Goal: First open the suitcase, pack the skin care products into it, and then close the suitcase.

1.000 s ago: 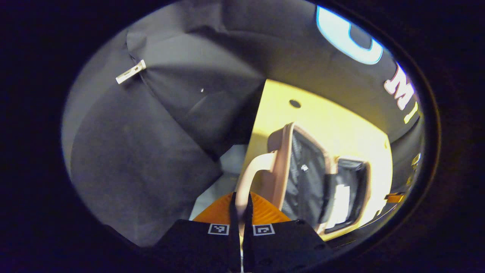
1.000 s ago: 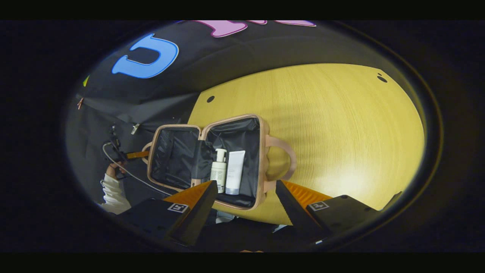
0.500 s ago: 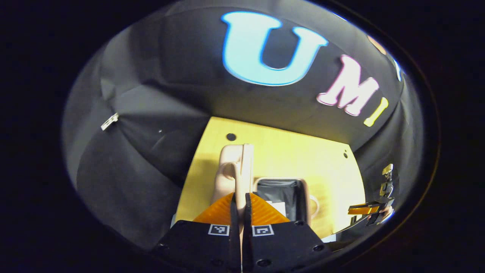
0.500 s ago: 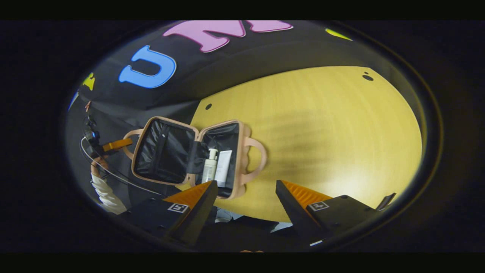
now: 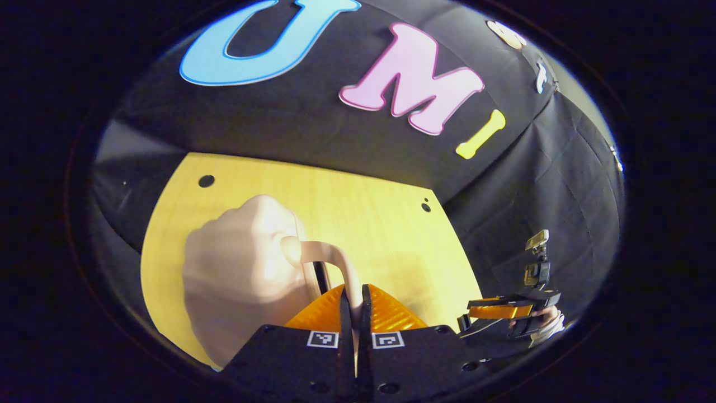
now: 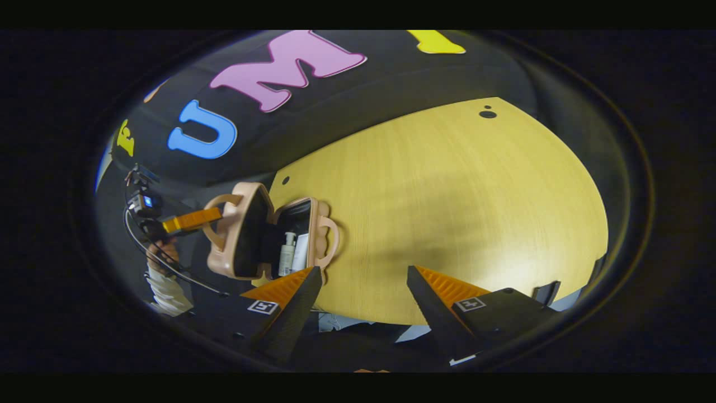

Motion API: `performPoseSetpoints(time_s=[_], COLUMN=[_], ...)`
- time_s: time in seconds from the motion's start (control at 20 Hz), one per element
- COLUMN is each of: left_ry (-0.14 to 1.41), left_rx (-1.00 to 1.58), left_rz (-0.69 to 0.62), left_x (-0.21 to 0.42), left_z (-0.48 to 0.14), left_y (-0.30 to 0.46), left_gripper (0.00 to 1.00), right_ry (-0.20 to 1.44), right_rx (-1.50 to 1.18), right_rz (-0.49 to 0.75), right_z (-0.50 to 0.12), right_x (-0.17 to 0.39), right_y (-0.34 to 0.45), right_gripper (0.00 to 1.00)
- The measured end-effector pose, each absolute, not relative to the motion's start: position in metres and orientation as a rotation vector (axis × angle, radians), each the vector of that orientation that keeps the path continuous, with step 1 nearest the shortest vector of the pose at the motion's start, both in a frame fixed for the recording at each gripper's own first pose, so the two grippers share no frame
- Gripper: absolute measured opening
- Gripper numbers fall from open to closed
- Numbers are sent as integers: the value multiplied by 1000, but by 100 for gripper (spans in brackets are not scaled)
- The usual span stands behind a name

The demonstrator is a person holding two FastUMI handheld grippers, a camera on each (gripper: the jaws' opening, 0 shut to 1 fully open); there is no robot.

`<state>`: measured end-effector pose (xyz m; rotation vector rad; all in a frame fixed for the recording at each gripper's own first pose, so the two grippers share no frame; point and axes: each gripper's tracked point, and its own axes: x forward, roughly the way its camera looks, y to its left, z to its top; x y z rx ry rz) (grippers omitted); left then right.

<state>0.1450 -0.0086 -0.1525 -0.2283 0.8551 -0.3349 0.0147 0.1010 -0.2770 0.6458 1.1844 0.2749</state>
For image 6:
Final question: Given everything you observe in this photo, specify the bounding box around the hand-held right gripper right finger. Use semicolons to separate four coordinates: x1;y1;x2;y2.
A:
406;264;562;365

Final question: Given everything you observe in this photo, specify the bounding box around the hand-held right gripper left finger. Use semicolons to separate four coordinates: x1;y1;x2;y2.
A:
190;265;324;364

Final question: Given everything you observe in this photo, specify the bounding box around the pink suitcase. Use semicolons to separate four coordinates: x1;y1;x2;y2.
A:
201;181;341;282

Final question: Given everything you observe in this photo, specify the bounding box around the white pump bottle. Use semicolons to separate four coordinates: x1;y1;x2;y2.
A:
277;231;298;278

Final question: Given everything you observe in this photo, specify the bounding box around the white skin care sachet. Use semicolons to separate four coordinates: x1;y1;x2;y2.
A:
293;233;310;273

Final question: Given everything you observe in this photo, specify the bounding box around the dark grey chair part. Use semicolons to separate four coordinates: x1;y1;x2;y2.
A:
530;280;562;307

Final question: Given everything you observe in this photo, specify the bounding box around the black cable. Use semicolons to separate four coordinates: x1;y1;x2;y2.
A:
123;206;231;297

